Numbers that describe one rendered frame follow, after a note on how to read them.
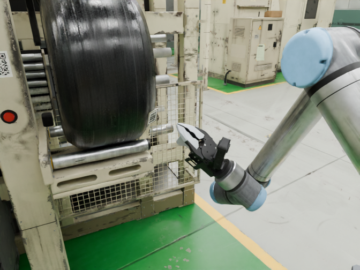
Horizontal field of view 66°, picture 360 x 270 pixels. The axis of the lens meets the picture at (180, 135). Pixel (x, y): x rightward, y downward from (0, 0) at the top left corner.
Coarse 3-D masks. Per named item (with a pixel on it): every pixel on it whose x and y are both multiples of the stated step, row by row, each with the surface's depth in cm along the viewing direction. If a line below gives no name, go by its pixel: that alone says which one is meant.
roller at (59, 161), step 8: (120, 144) 100; (128, 144) 101; (136, 144) 102; (144, 144) 103; (72, 152) 95; (80, 152) 95; (88, 152) 95; (96, 152) 96; (104, 152) 97; (112, 152) 98; (120, 152) 99; (128, 152) 101; (136, 152) 103; (56, 160) 91; (64, 160) 92; (72, 160) 93; (80, 160) 94; (88, 160) 95; (96, 160) 97; (56, 168) 92
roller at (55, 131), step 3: (54, 126) 115; (57, 126) 116; (60, 126) 116; (48, 129) 115; (51, 129) 114; (54, 129) 114; (57, 129) 115; (60, 129) 115; (51, 132) 114; (54, 132) 114; (57, 132) 115; (60, 132) 115; (63, 132) 116; (51, 135) 114; (54, 135) 115; (57, 135) 115; (60, 135) 116; (63, 135) 117
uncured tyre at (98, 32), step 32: (64, 0) 74; (96, 0) 78; (128, 0) 82; (64, 32) 72; (96, 32) 74; (128, 32) 77; (64, 64) 73; (96, 64) 74; (128, 64) 78; (64, 96) 76; (96, 96) 77; (128, 96) 81; (64, 128) 86; (96, 128) 83; (128, 128) 89
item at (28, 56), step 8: (24, 56) 117; (32, 56) 118; (40, 56) 120; (24, 64) 118; (32, 64) 119; (40, 64) 120; (32, 72) 121; (40, 72) 122; (32, 80) 122; (40, 80) 123; (48, 80) 123; (32, 88) 124; (40, 88) 125; (48, 88) 137; (32, 96) 136; (40, 96) 126; (48, 96) 127; (48, 104) 129; (40, 112) 128
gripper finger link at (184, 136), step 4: (180, 128) 81; (184, 128) 81; (180, 132) 81; (184, 132) 81; (188, 132) 81; (180, 136) 81; (184, 136) 80; (188, 136) 81; (176, 140) 84; (180, 140) 83; (184, 140) 81; (188, 140) 80; (192, 140) 81; (196, 140) 82; (180, 144) 84; (184, 144) 83; (192, 144) 81; (196, 144) 82; (196, 148) 81
